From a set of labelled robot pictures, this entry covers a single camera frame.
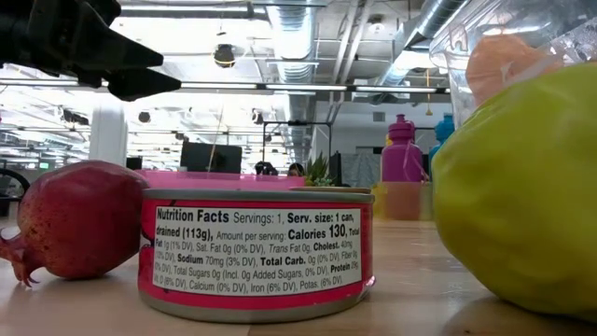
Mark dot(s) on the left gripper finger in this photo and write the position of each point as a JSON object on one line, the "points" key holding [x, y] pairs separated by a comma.
{"points": [[140, 85], [112, 53]]}

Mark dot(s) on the red plastic bin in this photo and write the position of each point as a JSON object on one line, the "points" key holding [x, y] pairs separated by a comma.
{"points": [[210, 179]]}

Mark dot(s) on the small red toy pomegranate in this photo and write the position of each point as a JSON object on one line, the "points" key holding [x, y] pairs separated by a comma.
{"points": [[79, 219]]}

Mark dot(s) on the yellow squeeze bottle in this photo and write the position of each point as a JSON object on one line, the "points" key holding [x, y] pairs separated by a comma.
{"points": [[387, 141]]}

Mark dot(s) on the purple squeeze bottle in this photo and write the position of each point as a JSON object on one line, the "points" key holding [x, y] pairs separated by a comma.
{"points": [[401, 158]]}

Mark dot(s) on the blue squeeze bottle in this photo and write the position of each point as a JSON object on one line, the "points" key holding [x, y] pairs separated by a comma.
{"points": [[443, 133]]}

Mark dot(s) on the yellow-orange toy mango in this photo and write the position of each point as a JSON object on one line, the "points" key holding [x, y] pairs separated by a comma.
{"points": [[503, 65]]}

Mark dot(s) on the clear plastic bin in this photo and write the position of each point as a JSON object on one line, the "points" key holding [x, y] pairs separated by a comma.
{"points": [[513, 18]]}

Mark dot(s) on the green toy pear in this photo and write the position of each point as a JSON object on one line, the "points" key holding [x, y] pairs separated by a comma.
{"points": [[517, 196]]}

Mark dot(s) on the white pillar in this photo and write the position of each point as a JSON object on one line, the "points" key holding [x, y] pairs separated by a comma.
{"points": [[108, 135]]}

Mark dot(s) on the round ceiling fixture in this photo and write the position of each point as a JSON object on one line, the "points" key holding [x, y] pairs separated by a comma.
{"points": [[224, 55]]}

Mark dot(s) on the black background monitor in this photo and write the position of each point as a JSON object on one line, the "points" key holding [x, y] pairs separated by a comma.
{"points": [[210, 158]]}

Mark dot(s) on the person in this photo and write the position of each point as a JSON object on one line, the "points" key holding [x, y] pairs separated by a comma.
{"points": [[266, 169], [296, 170]]}

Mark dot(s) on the long ceiling light strip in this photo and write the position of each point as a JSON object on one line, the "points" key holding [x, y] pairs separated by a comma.
{"points": [[303, 87]]}

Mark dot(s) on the black office chair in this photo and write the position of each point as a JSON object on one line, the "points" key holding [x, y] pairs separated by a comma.
{"points": [[7, 205]]}

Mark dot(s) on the small potted succulent plant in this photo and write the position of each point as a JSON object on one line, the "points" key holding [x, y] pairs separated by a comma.
{"points": [[318, 170]]}

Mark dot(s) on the tin can with pink label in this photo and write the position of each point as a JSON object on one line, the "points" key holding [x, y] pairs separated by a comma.
{"points": [[256, 252]]}

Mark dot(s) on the silver ventilation duct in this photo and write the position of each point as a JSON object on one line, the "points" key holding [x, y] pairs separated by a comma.
{"points": [[434, 18], [294, 42]]}

